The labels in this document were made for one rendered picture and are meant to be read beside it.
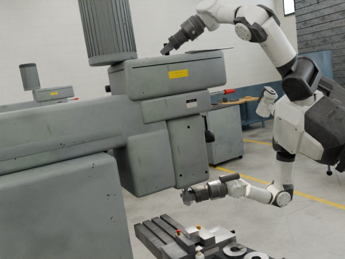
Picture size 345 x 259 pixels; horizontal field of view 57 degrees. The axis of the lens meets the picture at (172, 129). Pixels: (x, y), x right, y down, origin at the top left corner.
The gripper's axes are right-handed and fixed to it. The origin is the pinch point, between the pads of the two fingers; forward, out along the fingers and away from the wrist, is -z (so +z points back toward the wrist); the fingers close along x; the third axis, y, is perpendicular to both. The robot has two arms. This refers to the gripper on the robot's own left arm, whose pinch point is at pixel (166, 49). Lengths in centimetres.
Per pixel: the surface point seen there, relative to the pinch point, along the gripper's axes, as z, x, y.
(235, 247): -26, -29, -79
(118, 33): -10.8, -20.1, 14.2
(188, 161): -22, -10, -44
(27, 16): -184, 572, 296
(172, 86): -7.4, -14.4, -14.3
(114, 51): -16.3, -21.3, 9.7
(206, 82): 4.8, -6.3, -22.1
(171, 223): -62, 40, -80
